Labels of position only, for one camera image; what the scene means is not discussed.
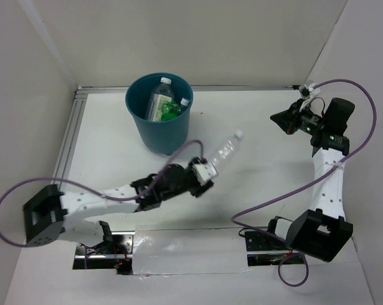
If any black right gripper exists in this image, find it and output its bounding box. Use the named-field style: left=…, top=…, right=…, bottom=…
left=271, top=98, right=327, bottom=135

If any green plastic bottle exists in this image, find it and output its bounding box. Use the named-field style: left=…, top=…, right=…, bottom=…
left=161, top=101, right=183, bottom=121

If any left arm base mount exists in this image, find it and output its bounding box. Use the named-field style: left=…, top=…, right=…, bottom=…
left=72, top=231, right=135, bottom=275

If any white front cover panel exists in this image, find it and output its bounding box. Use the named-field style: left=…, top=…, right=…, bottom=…
left=132, top=228, right=249, bottom=276

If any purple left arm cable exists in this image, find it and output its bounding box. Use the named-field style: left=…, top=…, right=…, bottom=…
left=0, top=139, right=206, bottom=270

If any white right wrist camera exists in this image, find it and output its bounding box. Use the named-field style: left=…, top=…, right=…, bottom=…
left=299, top=80, right=320, bottom=100

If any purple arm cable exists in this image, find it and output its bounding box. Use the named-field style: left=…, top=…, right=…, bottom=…
left=231, top=78, right=378, bottom=287
left=0, top=139, right=206, bottom=270

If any large clear bottle front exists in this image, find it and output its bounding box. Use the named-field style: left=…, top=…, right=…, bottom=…
left=145, top=77, right=175, bottom=122

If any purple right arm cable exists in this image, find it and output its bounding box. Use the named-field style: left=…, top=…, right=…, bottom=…
left=231, top=78, right=378, bottom=287

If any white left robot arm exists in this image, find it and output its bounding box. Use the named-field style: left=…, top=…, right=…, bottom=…
left=23, top=158, right=218, bottom=254

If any teal plastic bin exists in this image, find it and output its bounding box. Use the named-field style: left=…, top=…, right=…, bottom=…
left=125, top=72, right=194, bottom=156

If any aluminium frame rail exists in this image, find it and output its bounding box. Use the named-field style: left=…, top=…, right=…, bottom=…
left=40, top=85, right=303, bottom=223

